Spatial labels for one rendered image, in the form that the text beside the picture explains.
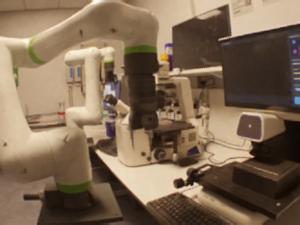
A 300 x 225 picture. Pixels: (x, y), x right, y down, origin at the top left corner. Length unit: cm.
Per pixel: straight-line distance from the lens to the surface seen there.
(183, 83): 130
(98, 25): 48
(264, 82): 73
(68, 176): 63
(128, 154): 113
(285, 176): 62
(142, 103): 57
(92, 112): 142
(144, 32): 56
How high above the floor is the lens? 115
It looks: 6 degrees down
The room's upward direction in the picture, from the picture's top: 3 degrees counter-clockwise
